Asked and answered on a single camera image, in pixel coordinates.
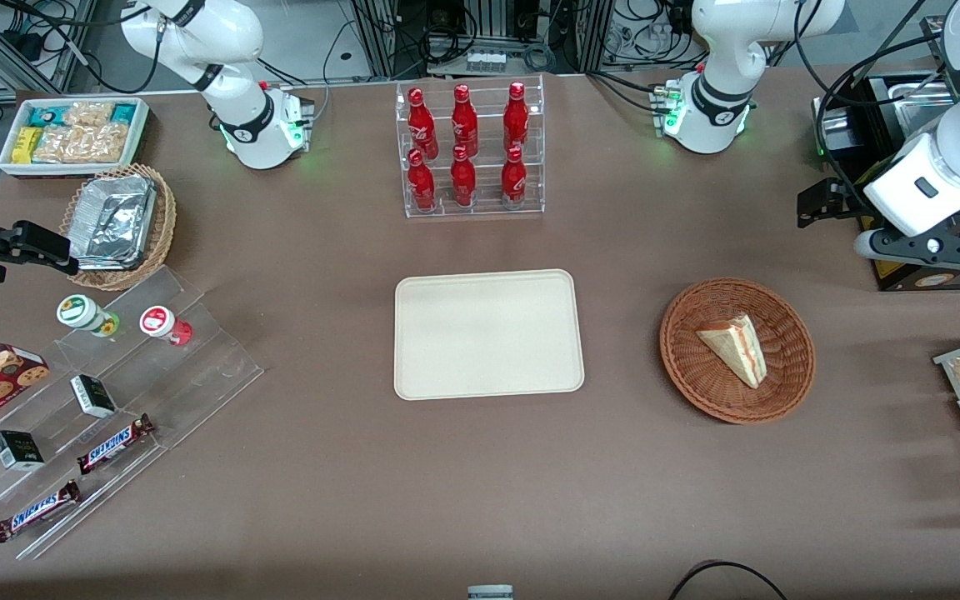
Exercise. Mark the clear bag of biscuits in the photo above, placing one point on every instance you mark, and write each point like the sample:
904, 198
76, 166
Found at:
59, 144
88, 114
107, 143

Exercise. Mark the small black box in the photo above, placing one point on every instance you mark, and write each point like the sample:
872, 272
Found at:
93, 397
17, 450

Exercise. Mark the triangular sandwich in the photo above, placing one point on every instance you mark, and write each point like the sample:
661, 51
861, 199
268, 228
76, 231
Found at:
738, 350

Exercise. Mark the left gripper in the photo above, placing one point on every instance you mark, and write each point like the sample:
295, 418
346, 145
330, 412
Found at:
845, 202

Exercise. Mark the cream plastic tray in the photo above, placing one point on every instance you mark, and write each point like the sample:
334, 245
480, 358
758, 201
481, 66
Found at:
488, 333

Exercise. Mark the green lid snack cup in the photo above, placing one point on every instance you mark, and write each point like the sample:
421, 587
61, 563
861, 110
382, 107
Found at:
80, 312

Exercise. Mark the snickers chocolate bar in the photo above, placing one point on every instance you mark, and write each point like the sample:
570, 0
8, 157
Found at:
113, 444
37, 510

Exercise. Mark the red soda bottle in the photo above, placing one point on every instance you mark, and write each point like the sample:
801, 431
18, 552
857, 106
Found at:
516, 118
462, 182
464, 123
513, 182
421, 125
422, 185

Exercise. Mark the red lid snack cup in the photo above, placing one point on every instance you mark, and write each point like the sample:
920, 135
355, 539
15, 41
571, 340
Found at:
159, 322

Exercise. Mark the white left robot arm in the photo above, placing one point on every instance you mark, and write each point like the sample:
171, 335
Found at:
722, 58

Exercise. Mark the small grey device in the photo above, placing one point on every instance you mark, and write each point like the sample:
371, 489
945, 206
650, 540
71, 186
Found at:
490, 592

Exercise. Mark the black food warmer cabinet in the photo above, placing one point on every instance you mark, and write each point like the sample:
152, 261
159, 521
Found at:
905, 279

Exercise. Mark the clear acrylic step display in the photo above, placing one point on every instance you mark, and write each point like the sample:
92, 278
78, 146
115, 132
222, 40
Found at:
197, 367

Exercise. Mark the clear acrylic bottle rack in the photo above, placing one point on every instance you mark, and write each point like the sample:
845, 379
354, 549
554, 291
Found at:
484, 204

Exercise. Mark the teal snack packet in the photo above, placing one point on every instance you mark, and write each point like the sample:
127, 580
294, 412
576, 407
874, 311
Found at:
48, 113
123, 112

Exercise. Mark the steel food pan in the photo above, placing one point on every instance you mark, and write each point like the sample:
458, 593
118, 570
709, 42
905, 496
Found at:
905, 96

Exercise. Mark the yellow snack packet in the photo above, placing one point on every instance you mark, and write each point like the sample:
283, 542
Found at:
26, 146

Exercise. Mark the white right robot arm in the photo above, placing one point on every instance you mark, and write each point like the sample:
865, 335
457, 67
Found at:
240, 125

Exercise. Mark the white rectangular snack bin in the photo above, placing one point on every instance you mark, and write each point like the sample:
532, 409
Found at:
7, 158

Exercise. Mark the stack of foil trays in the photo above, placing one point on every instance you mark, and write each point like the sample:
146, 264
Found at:
113, 221

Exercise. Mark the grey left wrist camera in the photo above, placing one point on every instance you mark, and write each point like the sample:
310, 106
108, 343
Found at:
930, 247

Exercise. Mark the light tan wicker basket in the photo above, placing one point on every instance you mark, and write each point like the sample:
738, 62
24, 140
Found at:
165, 225

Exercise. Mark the brown round wicker basket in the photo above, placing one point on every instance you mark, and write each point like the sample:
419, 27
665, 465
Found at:
697, 392

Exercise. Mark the white power strip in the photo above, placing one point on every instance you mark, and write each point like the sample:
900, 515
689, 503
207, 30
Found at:
486, 62

